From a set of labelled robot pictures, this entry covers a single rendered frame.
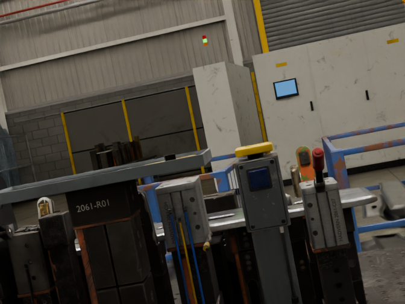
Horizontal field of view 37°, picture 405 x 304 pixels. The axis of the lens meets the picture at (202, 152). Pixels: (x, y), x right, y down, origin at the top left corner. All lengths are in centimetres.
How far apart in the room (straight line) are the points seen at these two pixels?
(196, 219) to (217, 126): 799
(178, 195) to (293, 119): 794
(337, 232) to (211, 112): 803
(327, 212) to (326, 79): 794
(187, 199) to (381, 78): 806
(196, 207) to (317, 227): 22
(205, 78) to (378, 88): 253
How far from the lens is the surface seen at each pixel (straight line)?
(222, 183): 305
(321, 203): 112
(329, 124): 904
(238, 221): 124
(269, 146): 95
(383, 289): 166
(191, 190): 112
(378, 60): 910
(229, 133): 907
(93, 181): 95
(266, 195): 95
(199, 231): 113
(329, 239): 113
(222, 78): 907
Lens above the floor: 122
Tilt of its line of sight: 3 degrees down
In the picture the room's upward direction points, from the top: 11 degrees counter-clockwise
